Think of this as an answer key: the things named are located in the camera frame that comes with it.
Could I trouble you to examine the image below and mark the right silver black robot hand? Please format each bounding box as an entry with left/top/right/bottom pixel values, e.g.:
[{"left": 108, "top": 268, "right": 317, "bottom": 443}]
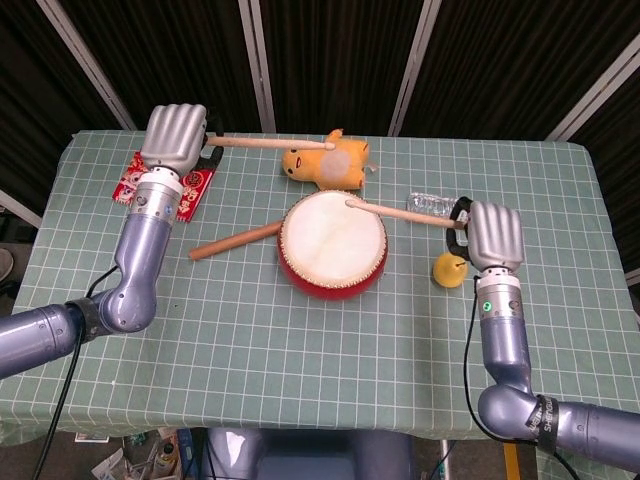
[{"left": 448, "top": 195, "right": 526, "bottom": 275}]

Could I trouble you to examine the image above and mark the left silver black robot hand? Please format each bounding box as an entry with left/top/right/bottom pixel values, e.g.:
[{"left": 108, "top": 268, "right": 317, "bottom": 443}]
[{"left": 139, "top": 103, "right": 225, "bottom": 176}]

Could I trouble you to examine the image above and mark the pale wooden drumstick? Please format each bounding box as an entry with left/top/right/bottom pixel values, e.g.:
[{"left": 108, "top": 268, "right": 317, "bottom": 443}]
[
  {"left": 205, "top": 135, "right": 336, "bottom": 152},
  {"left": 345, "top": 197, "right": 466, "bottom": 230}
]

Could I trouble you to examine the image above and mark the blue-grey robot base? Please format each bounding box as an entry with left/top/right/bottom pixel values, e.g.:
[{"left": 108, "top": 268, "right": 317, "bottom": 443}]
[{"left": 202, "top": 427, "right": 416, "bottom": 480}]

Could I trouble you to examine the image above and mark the red spiral notebook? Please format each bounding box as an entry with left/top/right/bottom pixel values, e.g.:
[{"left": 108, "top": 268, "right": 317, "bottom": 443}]
[{"left": 110, "top": 151, "right": 217, "bottom": 224}]

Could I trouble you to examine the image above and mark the yellow pear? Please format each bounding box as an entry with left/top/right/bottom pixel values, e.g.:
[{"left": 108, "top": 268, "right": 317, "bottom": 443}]
[{"left": 432, "top": 251, "right": 470, "bottom": 289}]

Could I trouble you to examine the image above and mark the clear plastic water bottle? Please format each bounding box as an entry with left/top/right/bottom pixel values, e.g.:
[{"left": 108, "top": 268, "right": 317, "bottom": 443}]
[{"left": 405, "top": 192, "right": 459, "bottom": 217}]

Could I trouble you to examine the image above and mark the thick brown wooden rod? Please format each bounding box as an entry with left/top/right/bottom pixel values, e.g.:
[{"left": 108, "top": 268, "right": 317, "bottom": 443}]
[{"left": 188, "top": 219, "right": 284, "bottom": 262}]

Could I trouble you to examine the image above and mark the yellow plush toy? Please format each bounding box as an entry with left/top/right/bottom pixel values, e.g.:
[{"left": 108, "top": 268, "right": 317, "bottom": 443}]
[{"left": 281, "top": 128, "right": 376, "bottom": 192}]

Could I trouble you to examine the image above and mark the red drum white skin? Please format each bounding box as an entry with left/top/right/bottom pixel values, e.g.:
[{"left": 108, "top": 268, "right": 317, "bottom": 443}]
[{"left": 277, "top": 189, "right": 389, "bottom": 302}]

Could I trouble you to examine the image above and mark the green checked tablecloth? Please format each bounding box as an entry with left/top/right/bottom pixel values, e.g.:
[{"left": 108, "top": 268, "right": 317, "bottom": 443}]
[{"left": 0, "top": 129, "right": 640, "bottom": 446}]

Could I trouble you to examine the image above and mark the box of clutter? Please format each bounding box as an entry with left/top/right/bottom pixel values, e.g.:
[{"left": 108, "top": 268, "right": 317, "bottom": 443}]
[{"left": 89, "top": 427, "right": 184, "bottom": 480}]

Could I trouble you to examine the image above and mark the white partition post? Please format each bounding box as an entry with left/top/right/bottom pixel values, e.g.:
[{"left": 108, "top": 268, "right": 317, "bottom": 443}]
[
  {"left": 387, "top": 0, "right": 443, "bottom": 137},
  {"left": 545, "top": 42, "right": 640, "bottom": 142},
  {"left": 35, "top": 0, "right": 137, "bottom": 131},
  {"left": 237, "top": 0, "right": 277, "bottom": 134}
]

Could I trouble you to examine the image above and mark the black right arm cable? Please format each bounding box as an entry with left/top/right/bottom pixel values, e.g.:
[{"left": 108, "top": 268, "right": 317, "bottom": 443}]
[{"left": 462, "top": 274, "right": 536, "bottom": 446}]

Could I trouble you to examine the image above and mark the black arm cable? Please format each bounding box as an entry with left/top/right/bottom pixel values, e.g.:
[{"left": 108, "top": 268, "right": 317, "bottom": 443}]
[
  {"left": 32, "top": 264, "right": 121, "bottom": 480},
  {"left": 462, "top": 274, "right": 536, "bottom": 446}
]

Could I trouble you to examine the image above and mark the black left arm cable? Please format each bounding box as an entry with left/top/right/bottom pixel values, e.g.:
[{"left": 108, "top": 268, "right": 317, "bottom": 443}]
[{"left": 32, "top": 264, "right": 121, "bottom": 480}]

